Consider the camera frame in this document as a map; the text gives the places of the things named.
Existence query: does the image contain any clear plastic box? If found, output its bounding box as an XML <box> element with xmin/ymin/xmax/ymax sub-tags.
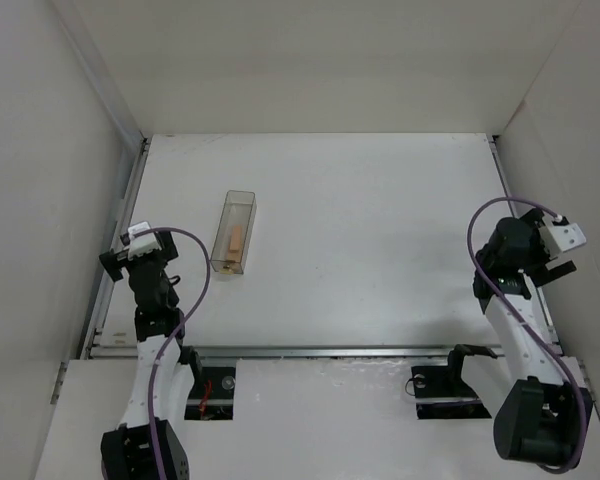
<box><xmin>211</xmin><ymin>190</ymin><xmax>257</xmax><ymax>275</ymax></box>

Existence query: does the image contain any wooden block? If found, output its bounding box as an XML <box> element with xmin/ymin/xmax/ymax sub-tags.
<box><xmin>228</xmin><ymin>225</ymin><xmax>242</xmax><ymax>253</ymax></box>

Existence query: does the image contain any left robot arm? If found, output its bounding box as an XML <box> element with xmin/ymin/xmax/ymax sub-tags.
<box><xmin>100</xmin><ymin>222</ymin><xmax>195</xmax><ymax>479</ymax></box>

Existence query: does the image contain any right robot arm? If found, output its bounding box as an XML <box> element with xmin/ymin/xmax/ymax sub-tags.
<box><xmin>450</xmin><ymin>204</ymin><xmax>592</xmax><ymax>474</ymax></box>

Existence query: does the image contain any white foam front board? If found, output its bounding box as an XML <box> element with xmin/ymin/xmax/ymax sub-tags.
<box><xmin>32</xmin><ymin>355</ymin><xmax>600</xmax><ymax>480</ymax></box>

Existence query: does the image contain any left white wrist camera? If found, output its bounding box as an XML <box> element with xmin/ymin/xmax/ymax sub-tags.
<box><xmin>120</xmin><ymin>221</ymin><xmax>162</xmax><ymax>260</ymax></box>

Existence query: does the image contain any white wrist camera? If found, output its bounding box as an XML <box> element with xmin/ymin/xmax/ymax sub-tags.
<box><xmin>120</xmin><ymin>221</ymin><xmax>162</xmax><ymax>260</ymax></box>
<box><xmin>539</xmin><ymin>216</ymin><xmax>587</xmax><ymax>259</ymax></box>

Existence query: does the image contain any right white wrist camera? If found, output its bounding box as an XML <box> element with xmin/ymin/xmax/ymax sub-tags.
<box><xmin>539</xmin><ymin>216</ymin><xmax>587</xmax><ymax>259</ymax></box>

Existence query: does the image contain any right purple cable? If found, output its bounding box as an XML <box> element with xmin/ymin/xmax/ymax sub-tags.
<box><xmin>468</xmin><ymin>197</ymin><xmax>592</xmax><ymax>474</ymax></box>

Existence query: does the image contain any front aluminium rail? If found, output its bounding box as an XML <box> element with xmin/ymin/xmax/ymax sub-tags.
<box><xmin>87</xmin><ymin>343</ymin><xmax>564</xmax><ymax>360</ymax></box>

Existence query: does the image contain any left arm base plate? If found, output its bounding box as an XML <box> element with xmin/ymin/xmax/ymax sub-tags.
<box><xmin>185</xmin><ymin>366</ymin><xmax>236</xmax><ymax>421</ymax></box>

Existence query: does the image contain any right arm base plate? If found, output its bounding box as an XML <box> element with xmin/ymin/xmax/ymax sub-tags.
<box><xmin>405</xmin><ymin>365</ymin><xmax>491</xmax><ymax>420</ymax></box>

